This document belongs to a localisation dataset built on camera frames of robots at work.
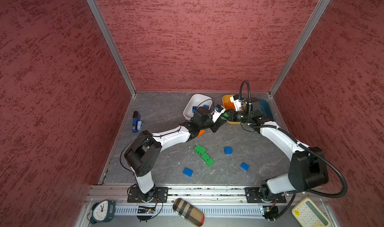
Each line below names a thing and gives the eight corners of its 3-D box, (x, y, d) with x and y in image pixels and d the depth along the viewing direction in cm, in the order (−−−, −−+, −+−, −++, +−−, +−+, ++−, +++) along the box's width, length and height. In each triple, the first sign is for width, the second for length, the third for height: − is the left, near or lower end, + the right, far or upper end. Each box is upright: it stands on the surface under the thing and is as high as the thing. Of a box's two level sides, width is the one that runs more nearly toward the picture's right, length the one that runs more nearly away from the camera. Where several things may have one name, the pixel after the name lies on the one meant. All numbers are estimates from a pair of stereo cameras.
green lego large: (194, 150, 92) (194, 148, 89) (197, 145, 94) (197, 143, 91) (203, 155, 90) (203, 153, 87) (205, 150, 92) (206, 148, 89)
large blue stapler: (132, 133, 99) (130, 129, 96) (135, 114, 109) (133, 111, 105) (139, 132, 99) (137, 129, 96) (141, 114, 109) (139, 110, 106)
